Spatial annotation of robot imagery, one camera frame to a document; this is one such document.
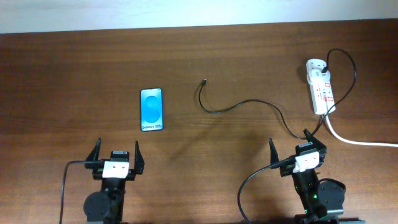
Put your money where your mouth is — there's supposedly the white USB charger adapter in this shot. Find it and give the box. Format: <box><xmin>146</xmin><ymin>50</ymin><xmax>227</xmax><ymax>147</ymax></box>
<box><xmin>306</xmin><ymin>58</ymin><xmax>330</xmax><ymax>85</ymax></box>

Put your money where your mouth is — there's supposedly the white power strip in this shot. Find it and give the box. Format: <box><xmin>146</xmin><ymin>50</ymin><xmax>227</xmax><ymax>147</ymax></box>
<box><xmin>305</xmin><ymin>58</ymin><xmax>336</xmax><ymax>116</ymax></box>

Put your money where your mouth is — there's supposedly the black USB charging cable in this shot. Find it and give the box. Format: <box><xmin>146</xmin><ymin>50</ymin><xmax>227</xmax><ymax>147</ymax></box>
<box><xmin>197</xmin><ymin>48</ymin><xmax>358</xmax><ymax>141</ymax></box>

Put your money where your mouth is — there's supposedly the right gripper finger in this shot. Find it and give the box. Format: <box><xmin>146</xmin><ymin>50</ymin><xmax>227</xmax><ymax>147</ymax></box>
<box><xmin>303</xmin><ymin>129</ymin><xmax>327</xmax><ymax>152</ymax></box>
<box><xmin>269</xmin><ymin>138</ymin><xmax>279</xmax><ymax>164</ymax></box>

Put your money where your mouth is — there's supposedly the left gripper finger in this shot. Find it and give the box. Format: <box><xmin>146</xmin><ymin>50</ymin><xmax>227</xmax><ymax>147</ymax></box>
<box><xmin>134</xmin><ymin>141</ymin><xmax>145</xmax><ymax>175</ymax></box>
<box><xmin>85</xmin><ymin>138</ymin><xmax>101</xmax><ymax>162</ymax></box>

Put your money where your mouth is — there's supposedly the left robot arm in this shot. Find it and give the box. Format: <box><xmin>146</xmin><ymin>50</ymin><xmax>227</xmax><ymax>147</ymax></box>
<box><xmin>83</xmin><ymin>139</ymin><xmax>145</xmax><ymax>223</ymax></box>

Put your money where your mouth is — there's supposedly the blue screen Samsung smartphone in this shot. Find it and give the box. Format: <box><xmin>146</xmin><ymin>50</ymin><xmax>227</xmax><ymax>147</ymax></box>
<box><xmin>141</xmin><ymin>88</ymin><xmax>164</xmax><ymax>132</ymax></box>

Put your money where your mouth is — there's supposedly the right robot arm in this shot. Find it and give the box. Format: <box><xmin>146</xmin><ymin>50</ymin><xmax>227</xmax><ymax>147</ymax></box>
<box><xmin>269</xmin><ymin>129</ymin><xmax>365</xmax><ymax>224</ymax></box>

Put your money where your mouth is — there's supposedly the white power strip cord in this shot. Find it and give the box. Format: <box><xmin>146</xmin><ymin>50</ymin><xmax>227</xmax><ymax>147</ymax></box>
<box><xmin>323</xmin><ymin>113</ymin><xmax>398</xmax><ymax>148</ymax></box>

